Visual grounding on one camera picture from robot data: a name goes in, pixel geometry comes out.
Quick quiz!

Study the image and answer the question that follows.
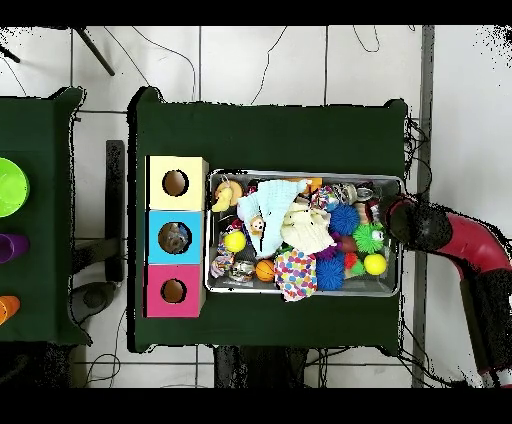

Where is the mint green cloth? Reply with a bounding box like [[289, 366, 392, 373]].
[[236, 179, 310, 259]]

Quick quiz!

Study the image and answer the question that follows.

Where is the purple cup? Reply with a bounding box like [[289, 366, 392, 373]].
[[0, 232, 31, 264]]

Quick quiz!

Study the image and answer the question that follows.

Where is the plain yellow ball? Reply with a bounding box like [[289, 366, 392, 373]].
[[363, 252, 388, 277]]

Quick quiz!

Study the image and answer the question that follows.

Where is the black tripod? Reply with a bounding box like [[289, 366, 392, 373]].
[[0, 25, 116, 77]]

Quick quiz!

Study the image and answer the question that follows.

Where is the yellow plush duck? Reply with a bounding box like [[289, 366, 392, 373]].
[[211, 186, 235, 214]]

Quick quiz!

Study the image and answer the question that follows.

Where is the yellow tennis ball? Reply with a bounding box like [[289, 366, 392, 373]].
[[222, 230, 248, 254]]

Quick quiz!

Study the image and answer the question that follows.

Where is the lime green bowl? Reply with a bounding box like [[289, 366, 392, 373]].
[[0, 156, 31, 219]]

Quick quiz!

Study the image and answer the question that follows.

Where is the silver mesh bin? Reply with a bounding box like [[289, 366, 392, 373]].
[[204, 169, 402, 298]]

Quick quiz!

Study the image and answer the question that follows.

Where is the cream knitted cloth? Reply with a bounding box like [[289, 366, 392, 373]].
[[279, 201, 336, 256]]

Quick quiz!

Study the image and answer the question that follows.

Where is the polka dot cloth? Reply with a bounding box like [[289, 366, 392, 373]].
[[273, 247, 318, 302]]

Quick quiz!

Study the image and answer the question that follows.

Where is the blue spiky ball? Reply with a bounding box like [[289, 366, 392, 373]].
[[315, 253, 346, 292]]

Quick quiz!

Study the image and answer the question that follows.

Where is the orange cup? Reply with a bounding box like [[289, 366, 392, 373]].
[[0, 294, 22, 326]]

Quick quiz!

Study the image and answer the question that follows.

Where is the wooden three-hole box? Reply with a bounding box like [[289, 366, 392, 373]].
[[143, 154, 210, 319]]

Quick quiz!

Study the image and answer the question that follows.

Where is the black panel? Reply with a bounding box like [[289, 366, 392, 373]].
[[104, 138, 126, 283]]

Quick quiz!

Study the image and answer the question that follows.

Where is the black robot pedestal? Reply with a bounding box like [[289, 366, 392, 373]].
[[213, 345, 309, 388]]

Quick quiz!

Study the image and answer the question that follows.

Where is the green spiky monster toy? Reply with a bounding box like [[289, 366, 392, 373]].
[[352, 222, 387, 255]]

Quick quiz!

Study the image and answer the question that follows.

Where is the dark green tablecloth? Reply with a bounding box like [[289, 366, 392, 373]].
[[126, 85, 409, 354], [0, 86, 94, 346]]

